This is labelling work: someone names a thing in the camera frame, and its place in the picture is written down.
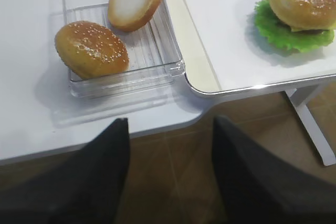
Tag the sesame bun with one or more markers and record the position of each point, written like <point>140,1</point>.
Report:
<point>302,15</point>
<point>91,50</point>

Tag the green lettuce leaf on burger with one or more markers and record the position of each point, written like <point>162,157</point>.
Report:
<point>265,21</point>

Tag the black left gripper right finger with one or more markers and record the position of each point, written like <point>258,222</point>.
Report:
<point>258,187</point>

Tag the silver metal tray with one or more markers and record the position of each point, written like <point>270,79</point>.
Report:
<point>199,72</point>

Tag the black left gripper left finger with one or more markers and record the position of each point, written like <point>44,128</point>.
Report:
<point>85,188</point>

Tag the white table leg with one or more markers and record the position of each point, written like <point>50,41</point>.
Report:
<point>299,99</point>

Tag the white tray liner paper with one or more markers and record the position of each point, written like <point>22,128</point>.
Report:
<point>241,57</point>

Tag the brown patty on burger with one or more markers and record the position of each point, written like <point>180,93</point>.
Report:
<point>299,31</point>

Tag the sesame top bun in container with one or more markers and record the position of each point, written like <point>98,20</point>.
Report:
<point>91,50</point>

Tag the clear bun container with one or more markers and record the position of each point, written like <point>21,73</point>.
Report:
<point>154,56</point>

